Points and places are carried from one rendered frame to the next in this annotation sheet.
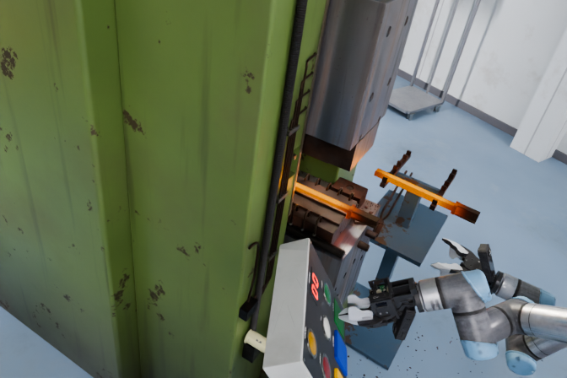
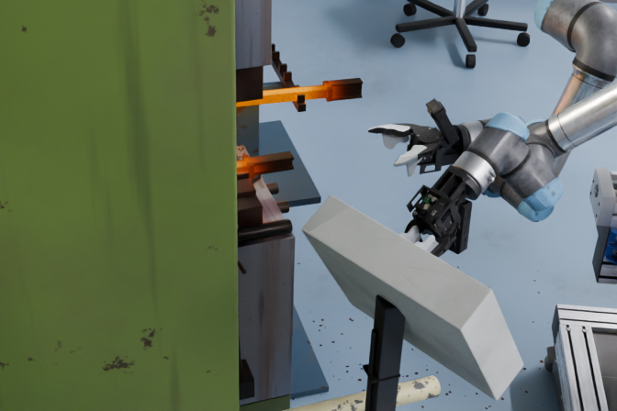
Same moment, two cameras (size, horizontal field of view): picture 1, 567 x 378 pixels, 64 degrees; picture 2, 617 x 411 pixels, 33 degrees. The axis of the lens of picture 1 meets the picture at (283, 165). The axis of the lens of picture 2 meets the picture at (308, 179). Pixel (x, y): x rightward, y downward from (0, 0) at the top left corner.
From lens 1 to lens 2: 0.99 m
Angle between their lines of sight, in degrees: 38
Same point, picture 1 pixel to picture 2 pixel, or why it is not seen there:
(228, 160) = (189, 156)
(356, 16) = not seen: outside the picture
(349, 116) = (259, 16)
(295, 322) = (439, 270)
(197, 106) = (119, 100)
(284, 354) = (467, 300)
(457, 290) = (501, 145)
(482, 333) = (544, 173)
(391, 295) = (445, 199)
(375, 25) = not seen: outside the picture
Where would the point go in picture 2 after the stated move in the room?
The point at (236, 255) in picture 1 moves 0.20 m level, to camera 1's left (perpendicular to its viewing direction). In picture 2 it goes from (225, 297) to (129, 352)
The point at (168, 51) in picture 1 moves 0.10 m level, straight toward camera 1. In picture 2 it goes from (46, 37) to (105, 54)
